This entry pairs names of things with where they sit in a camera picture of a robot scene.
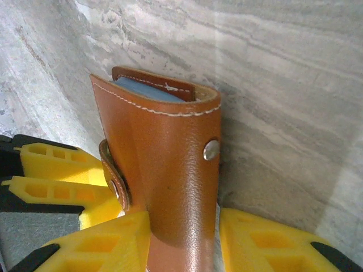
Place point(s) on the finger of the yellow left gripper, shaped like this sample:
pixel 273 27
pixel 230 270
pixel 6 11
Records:
pixel 85 170
pixel 93 204

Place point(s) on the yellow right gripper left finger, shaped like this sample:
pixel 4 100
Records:
pixel 113 243

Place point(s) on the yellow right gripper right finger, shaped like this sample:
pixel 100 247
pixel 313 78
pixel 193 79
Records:
pixel 283 249

